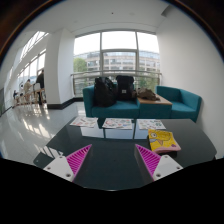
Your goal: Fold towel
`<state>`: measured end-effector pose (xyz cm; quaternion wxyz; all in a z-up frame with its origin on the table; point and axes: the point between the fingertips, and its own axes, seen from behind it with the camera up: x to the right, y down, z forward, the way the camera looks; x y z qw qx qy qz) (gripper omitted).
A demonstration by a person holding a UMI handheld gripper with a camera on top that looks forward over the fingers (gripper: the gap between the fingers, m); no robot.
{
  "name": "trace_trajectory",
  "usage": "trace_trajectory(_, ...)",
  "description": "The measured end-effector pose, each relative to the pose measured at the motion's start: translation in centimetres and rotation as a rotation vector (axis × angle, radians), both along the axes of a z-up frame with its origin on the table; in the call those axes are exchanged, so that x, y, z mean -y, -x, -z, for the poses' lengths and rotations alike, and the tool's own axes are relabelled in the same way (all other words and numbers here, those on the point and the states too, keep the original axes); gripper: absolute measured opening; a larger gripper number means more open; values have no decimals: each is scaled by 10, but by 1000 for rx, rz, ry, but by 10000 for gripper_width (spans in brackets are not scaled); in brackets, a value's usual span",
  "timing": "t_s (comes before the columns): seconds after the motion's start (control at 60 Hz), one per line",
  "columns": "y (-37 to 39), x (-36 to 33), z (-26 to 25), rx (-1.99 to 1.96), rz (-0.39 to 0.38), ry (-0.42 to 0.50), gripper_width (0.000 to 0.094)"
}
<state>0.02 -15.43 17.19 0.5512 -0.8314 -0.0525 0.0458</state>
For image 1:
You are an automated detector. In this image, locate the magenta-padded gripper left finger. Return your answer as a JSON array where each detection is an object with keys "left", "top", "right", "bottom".
[{"left": 43, "top": 143, "right": 93, "bottom": 183}]

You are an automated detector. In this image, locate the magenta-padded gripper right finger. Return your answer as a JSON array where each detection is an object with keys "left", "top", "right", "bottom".
[{"left": 134, "top": 143, "right": 184, "bottom": 185}]

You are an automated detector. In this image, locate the orange pink printed towel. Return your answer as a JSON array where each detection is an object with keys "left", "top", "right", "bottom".
[{"left": 147, "top": 128, "right": 182, "bottom": 155}]

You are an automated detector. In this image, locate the white sticker sheet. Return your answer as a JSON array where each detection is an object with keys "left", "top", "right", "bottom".
[
  {"left": 101, "top": 117, "right": 134, "bottom": 131},
  {"left": 136, "top": 118, "right": 167, "bottom": 131},
  {"left": 69, "top": 116, "right": 100, "bottom": 129}
]

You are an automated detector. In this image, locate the wood-topped teal side table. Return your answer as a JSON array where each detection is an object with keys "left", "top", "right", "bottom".
[{"left": 136, "top": 94, "right": 174, "bottom": 120}]

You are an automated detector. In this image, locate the teal sofa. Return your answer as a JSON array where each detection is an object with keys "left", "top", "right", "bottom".
[
  {"left": 82, "top": 84, "right": 141, "bottom": 120},
  {"left": 155, "top": 85, "right": 203, "bottom": 124}
]

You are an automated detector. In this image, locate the wooden chairs and tables group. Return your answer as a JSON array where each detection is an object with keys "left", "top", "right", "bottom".
[{"left": 12, "top": 87, "right": 46, "bottom": 107}]

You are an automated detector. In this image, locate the brown jacket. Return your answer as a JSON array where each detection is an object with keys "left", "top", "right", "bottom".
[{"left": 134, "top": 87, "right": 161, "bottom": 102}]

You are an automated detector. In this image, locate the person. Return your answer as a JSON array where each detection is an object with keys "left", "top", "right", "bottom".
[
  {"left": 22, "top": 78, "right": 34, "bottom": 102},
  {"left": 35, "top": 68, "right": 46, "bottom": 90}
]

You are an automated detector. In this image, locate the black backpack with label patch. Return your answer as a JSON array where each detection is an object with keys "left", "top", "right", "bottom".
[{"left": 115, "top": 74, "right": 136, "bottom": 102}]

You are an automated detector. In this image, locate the metal window railing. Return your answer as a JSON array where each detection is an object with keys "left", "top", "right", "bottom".
[{"left": 70, "top": 69, "right": 163, "bottom": 98}]

